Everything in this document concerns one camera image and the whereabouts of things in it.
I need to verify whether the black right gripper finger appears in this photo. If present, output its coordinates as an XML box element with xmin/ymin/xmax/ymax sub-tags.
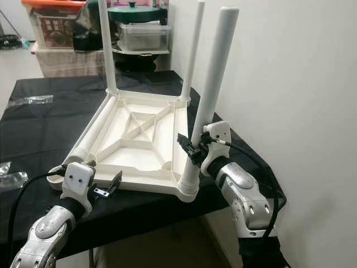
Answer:
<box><xmin>177</xmin><ymin>132</ymin><xmax>199</xmax><ymax>165</ymax></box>

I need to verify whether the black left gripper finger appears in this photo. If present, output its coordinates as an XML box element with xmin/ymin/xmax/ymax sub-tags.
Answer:
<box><xmin>106</xmin><ymin>170</ymin><xmax>123</xmax><ymax>195</ymax></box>

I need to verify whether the white plastic children table top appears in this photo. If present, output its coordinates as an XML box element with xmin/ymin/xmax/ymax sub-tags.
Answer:
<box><xmin>47</xmin><ymin>89</ymin><xmax>200</xmax><ymax>203</ymax></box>

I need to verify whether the black tablecloth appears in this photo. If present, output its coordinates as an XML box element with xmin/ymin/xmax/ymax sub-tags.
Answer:
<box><xmin>0</xmin><ymin>70</ymin><xmax>285</xmax><ymax>267</ymax></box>

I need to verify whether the clear tape patch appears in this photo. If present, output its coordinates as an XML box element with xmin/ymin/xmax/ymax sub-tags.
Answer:
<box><xmin>0</xmin><ymin>161</ymin><xmax>28</xmax><ymax>193</ymax></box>

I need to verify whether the black wok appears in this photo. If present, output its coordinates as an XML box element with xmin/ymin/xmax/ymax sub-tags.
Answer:
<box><xmin>112</xmin><ymin>42</ymin><xmax>171</xmax><ymax>72</ymax></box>

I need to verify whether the clear plastic bag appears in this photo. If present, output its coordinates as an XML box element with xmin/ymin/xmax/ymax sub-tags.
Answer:
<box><xmin>8</xmin><ymin>95</ymin><xmax>54</xmax><ymax>108</ymax></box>

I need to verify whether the clear plastic storage box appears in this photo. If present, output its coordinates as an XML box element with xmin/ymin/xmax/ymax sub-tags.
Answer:
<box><xmin>116</xmin><ymin>22</ymin><xmax>172</xmax><ymax>54</ymax></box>

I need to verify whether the dark green round lid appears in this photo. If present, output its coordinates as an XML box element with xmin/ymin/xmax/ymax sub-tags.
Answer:
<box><xmin>109</xmin><ymin>2</ymin><xmax>165</xmax><ymax>24</ymax></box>

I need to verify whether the black plastic bag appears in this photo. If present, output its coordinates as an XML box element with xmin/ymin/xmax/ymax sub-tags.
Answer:
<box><xmin>74</xmin><ymin>0</ymin><xmax>107</xmax><ymax>52</ymax></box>

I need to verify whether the teal head broom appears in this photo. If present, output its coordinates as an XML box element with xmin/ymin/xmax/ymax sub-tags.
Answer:
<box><xmin>1</xmin><ymin>8</ymin><xmax>32</xmax><ymax>50</ymax></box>

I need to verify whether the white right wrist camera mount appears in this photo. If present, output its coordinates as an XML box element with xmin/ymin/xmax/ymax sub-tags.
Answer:
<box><xmin>200</xmin><ymin>120</ymin><xmax>232</xmax><ymax>176</ymax></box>

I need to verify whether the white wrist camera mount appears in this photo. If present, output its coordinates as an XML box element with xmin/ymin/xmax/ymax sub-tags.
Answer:
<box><xmin>200</xmin><ymin>120</ymin><xmax>232</xmax><ymax>176</ymax></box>
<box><xmin>60</xmin><ymin>162</ymin><xmax>97</xmax><ymax>216</ymax></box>

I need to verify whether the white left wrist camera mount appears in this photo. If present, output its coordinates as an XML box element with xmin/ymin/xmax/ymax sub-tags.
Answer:
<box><xmin>60</xmin><ymin>162</ymin><xmax>97</xmax><ymax>216</ymax></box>

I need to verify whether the black coiled cable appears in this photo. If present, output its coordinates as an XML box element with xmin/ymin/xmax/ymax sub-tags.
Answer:
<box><xmin>0</xmin><ymin>35</ymin><xmax>23</xmax><ymax>50</ymax></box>

